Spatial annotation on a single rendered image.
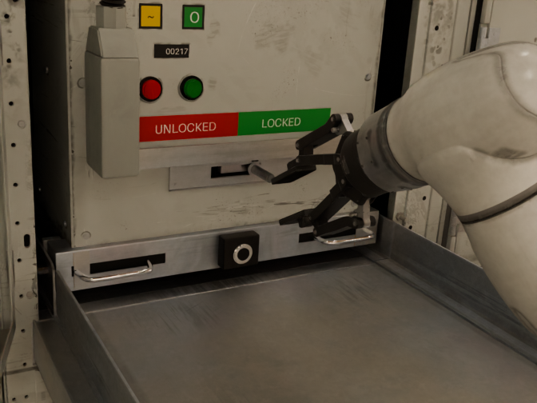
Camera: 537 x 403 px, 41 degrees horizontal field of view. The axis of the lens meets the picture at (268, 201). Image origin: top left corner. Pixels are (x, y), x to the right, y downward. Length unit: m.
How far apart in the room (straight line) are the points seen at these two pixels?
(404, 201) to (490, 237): 0.58
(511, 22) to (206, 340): 0.70
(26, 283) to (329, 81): 0.53
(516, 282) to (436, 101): 0.17
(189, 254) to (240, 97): 0.24
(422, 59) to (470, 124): 0.57
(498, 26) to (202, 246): 0.58
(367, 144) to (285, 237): 0.45
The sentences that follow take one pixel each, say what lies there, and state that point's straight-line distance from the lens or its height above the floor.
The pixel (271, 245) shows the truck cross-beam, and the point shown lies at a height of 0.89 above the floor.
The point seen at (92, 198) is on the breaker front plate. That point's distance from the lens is 1.01.
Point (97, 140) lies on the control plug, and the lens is 0.88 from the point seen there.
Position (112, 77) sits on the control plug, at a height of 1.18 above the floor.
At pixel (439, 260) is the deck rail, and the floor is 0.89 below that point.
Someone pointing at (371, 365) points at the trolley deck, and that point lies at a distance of 0.92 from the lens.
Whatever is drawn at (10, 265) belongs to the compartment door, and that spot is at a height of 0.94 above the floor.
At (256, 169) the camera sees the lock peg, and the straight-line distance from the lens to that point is 1.07.
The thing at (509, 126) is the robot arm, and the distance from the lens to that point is 0.60.
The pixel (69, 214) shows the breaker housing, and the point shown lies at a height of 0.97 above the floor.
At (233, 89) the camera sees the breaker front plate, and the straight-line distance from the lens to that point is 1.04.
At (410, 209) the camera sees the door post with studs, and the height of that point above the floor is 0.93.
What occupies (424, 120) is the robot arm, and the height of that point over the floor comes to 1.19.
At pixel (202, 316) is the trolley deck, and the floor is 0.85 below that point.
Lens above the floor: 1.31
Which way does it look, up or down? 18 degrees down
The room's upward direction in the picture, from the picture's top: 4 degrees clockwise
